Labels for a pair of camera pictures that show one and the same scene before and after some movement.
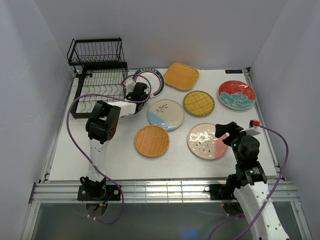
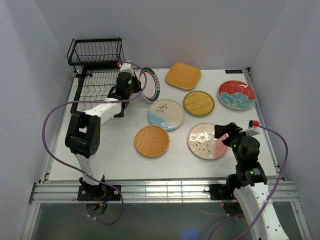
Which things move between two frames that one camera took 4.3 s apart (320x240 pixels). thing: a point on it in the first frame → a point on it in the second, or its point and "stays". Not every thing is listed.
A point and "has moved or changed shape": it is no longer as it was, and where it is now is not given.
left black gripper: (130, 94) → (138, 83)
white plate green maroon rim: (156, 79) has moved or changed shape
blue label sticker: (232, 71) stays
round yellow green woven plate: (199, 103) stays
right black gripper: (221, 129) stays
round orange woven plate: (152, 141) stays
